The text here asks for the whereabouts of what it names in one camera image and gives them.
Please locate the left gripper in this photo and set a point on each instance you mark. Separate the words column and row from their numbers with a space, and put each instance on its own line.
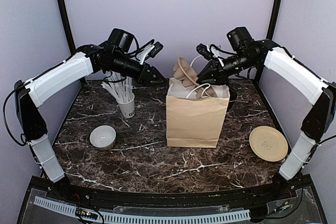
column 146, row 80

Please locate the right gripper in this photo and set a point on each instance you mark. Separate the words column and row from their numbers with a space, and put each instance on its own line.
column 217, row 71

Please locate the black plastic cup lid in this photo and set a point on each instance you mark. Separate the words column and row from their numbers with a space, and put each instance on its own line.
column 233, row 95

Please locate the cardboard cup carrier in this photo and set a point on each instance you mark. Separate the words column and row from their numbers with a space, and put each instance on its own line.
column 188, row 78

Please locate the brown paper bag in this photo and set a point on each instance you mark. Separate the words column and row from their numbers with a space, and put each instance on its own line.
column 192, row 122

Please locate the black paper coffee cup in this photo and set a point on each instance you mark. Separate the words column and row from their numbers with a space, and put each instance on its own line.
column 230, row 105

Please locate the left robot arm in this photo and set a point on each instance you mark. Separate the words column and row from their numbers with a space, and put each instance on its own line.
column 33, row 93

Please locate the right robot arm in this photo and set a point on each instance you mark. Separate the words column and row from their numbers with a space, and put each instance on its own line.
column 320, row 94

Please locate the wrapped paper straw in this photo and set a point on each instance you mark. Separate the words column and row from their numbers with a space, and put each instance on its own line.
column 115, row 80
column 128, row 88
column 112, row 91

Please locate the white paper straw cup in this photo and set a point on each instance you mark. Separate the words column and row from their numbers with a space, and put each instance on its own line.
column 128, row 109

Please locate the white ceramic bowl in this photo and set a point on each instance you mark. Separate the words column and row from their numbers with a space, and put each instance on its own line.
column 103, row 137

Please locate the cream yellow plate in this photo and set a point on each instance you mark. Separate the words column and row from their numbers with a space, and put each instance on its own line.
column 268, row 143

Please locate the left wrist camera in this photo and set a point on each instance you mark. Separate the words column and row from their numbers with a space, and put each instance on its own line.
column 149, row 50

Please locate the right black frame post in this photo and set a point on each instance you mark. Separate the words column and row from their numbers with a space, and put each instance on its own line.
column 274, row 6

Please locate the black frame post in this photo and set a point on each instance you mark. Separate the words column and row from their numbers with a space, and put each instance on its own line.
column 274, row 6
column 66, row 25

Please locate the black table front rail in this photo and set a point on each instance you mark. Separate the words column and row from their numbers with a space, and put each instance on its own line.
column 254, row 197

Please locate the left black frame post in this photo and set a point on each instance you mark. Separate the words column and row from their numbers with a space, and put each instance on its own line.
column 66, row 25

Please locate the white slotted cable duct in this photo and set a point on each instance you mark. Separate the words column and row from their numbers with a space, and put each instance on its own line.
column 142, row 215

